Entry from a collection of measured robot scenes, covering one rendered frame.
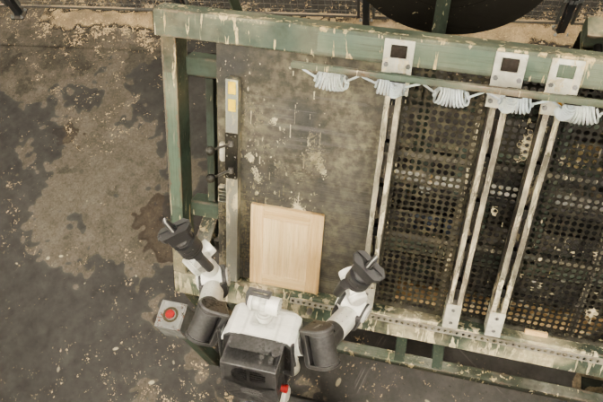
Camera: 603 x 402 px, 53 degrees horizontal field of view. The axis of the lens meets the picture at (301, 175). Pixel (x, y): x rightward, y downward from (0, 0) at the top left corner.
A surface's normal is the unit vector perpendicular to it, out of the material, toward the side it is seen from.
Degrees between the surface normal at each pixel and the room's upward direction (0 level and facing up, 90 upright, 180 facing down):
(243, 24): 57
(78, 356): 0
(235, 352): 23
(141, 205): 0
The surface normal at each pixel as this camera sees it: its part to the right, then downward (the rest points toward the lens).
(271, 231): -0.23, 0.46
